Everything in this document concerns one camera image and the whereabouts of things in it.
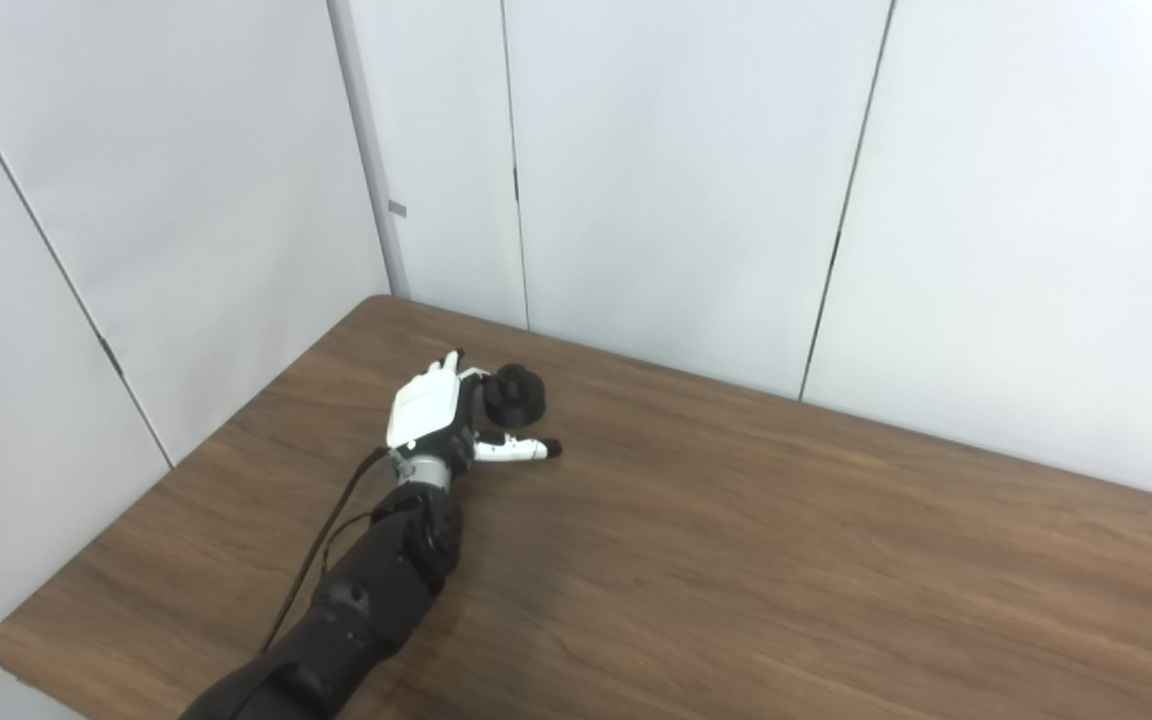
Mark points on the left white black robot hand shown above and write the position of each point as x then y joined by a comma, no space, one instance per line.
423,405

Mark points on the round black part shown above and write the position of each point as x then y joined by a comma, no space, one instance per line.
516,398

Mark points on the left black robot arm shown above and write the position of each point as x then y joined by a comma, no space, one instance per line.
366,600

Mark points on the grey wall corner trim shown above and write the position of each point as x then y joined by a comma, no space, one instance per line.
366,150

